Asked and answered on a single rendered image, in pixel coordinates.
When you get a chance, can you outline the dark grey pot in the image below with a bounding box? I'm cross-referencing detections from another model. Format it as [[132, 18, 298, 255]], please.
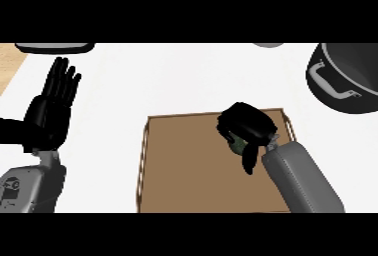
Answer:
[[304, 43, 378, 115]]

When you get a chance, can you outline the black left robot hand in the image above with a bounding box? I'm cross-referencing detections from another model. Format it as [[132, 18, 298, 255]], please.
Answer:
[[0, 56, 84, 154]]

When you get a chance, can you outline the grey round object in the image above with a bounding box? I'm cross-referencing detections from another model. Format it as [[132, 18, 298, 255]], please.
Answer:
[[253, 43, 287, 49]]

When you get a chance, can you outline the green squash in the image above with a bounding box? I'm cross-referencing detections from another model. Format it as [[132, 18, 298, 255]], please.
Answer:
[[228, 133, 251, 157]]

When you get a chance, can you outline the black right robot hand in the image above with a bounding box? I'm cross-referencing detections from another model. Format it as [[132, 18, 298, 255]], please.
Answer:
[[214, 101, 281, 176]]

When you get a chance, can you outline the brown wooden tray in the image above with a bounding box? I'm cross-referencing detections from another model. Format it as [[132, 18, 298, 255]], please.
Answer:
[[136, 107, 298, 214]]

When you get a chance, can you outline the pale wooden board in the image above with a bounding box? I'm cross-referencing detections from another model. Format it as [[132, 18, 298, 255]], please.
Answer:
[[0, 43, 30, 98]]

